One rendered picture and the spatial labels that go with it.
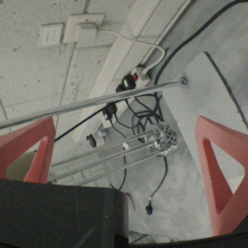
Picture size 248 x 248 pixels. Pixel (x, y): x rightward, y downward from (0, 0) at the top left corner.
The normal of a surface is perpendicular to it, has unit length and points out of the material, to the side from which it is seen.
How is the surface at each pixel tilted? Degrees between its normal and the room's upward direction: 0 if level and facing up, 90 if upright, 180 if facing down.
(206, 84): 0
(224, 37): 0
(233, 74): 0
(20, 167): 90
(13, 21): 90
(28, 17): 90
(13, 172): 90
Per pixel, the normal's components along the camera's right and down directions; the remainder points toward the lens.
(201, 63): -0.84, 0.25
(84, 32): 0.40, 0.89
